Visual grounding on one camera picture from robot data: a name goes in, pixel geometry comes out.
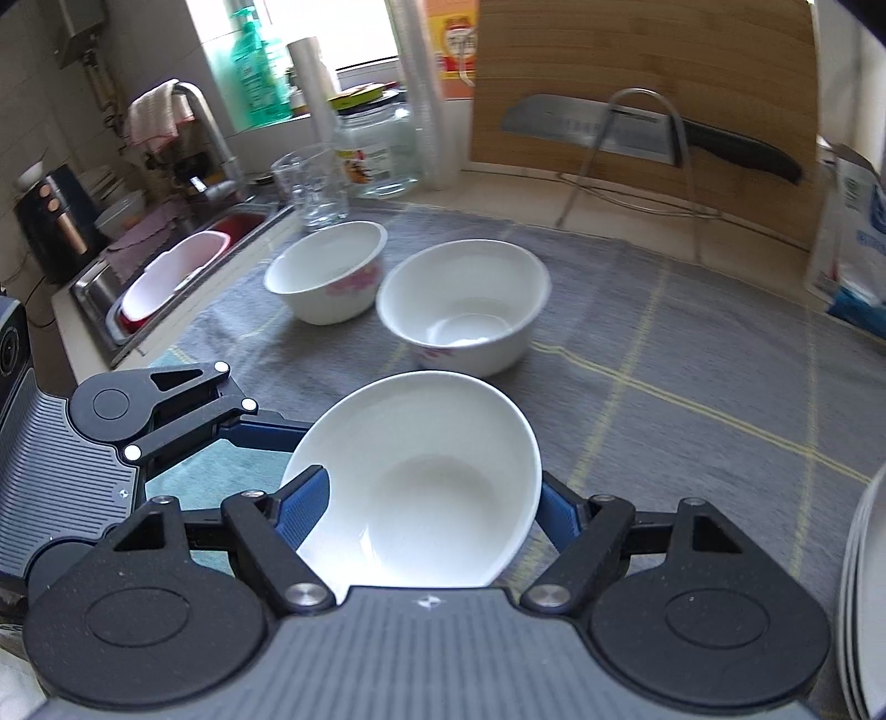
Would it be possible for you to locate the white bowl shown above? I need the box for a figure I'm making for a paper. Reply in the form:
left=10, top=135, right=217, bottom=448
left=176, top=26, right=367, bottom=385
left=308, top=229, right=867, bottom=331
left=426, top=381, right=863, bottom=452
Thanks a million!
left=284, top=371, right=542, bottom=599
left=264, top=220, right=388, bottom=326
left=375, top=239, right=553, bottom=378

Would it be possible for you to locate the white plate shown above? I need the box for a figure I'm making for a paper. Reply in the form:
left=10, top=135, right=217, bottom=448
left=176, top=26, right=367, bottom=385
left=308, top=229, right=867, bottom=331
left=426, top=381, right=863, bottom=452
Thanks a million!
left=837, top=468, right=884, bottom=718

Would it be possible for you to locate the red basin in sink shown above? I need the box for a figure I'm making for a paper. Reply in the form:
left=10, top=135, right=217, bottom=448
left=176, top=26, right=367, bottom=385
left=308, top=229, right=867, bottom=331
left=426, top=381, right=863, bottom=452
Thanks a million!
left=117, top=213, right=264, bottom=333

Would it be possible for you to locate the steel sink faucet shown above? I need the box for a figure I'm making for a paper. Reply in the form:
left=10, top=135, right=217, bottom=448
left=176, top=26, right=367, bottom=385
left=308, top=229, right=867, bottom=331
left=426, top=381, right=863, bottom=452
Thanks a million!
left=171, top=80, right=248, bottom=214

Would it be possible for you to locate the black air fryer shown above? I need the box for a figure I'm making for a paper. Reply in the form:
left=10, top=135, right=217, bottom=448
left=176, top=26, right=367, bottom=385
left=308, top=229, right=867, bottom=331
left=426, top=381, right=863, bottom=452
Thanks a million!
left=13, top=165, right=107, bottom=285

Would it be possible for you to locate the clear drinking glass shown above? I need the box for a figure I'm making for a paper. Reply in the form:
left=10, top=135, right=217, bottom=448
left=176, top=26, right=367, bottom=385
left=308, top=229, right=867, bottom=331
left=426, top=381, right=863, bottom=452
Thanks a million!
left=270, top=144, right=348, bottom=231

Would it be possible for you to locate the glass jar with lid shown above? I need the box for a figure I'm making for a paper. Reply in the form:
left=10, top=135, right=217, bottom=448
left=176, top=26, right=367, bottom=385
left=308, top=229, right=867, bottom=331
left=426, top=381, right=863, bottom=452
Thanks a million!
left=332, top=84, right=420, bottom=199

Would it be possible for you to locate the green dish soap bottle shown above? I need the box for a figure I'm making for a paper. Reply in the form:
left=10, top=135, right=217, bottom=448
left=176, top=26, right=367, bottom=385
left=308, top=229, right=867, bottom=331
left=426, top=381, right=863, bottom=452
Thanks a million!
left=230, top=2, right=290, bottom=126

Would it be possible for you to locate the pink cloth on faucet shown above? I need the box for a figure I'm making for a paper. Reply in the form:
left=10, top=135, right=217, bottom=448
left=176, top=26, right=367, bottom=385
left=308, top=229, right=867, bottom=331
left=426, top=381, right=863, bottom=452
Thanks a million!
left=125, top=80, right=195, bottom=153

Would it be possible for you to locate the white blue salt bag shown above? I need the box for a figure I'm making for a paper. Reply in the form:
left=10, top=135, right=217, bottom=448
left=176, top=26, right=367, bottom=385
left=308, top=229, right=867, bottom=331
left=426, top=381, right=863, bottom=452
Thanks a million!
left=805, top=146, right=886, bottom=339

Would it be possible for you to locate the plastic wrap roll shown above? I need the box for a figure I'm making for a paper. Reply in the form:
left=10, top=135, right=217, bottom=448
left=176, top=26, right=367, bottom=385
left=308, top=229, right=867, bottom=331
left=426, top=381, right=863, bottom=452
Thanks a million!
left=287, top=36, right=339, bottom=144

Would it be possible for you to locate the stack of plastic cups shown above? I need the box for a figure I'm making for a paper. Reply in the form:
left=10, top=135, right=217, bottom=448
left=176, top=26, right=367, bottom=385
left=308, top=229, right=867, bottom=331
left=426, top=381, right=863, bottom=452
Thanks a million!
left=386, top=0, right=460, bottom=191

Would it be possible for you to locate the orange oil jug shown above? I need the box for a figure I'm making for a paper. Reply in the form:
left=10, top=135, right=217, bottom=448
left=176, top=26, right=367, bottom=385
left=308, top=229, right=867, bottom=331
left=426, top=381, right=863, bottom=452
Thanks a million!
left=424, top=0, right=479, bottom=99

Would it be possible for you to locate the bamboo cutting board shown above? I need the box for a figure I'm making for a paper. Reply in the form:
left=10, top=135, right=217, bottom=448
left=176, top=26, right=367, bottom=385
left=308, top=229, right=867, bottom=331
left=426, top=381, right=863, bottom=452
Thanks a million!
left=470, top=0, right=820, bottom=246

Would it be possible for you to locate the metal wire board rack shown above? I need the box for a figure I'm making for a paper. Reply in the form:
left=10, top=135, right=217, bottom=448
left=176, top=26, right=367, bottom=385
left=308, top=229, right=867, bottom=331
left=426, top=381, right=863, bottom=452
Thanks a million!
left=555, top=87, right=717, bottom=265

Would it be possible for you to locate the kitchen knife black handle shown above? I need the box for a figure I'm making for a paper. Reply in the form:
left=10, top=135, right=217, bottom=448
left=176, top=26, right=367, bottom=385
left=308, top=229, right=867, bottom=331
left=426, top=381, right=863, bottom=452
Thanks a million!
left=500, top=95, right=803, bottom=184

